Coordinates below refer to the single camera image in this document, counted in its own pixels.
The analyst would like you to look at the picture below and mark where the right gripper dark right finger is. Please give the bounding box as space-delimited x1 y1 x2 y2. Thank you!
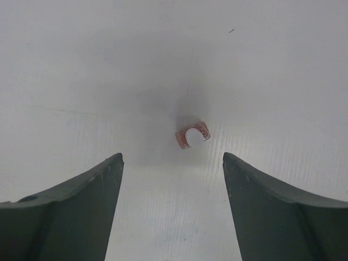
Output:
223 153 347 260

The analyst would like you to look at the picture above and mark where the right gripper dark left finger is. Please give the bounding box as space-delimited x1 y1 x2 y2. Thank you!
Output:
1 153 124 260

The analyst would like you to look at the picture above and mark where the red nail polish bottle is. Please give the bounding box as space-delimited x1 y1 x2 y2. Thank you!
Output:
175 121 210 149

